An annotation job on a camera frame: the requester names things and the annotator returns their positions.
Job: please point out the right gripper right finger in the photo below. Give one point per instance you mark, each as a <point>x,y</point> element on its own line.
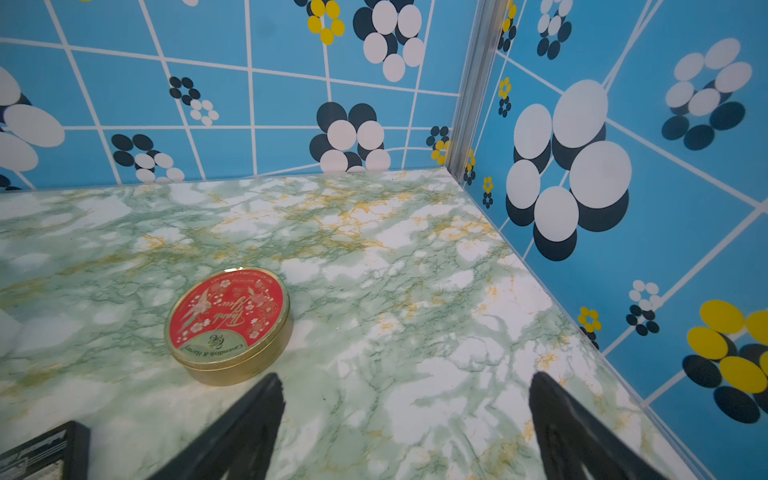
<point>573,443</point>

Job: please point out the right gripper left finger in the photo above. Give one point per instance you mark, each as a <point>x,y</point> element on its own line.
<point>240,444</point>

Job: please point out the red gold round tin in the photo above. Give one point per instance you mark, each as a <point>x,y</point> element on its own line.
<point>230,326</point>

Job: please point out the black battery charging board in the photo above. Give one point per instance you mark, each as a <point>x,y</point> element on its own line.
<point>60,453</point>

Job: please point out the right aluminium corner post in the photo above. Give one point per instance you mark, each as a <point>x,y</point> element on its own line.
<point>486,27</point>

